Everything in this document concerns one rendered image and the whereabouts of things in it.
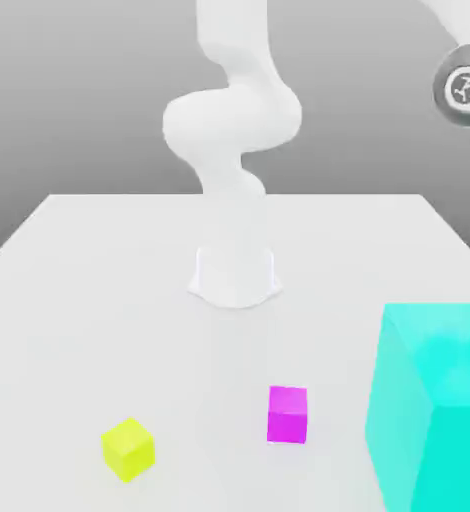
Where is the small yellow cube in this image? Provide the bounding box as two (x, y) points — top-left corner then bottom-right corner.
(100, 416), (157, 485)

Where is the small magenta cube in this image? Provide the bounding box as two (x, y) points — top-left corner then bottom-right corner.
(266, 385), (309, 446)

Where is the large cyan box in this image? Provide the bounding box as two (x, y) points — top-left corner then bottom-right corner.
(364, 302), (470, 512)

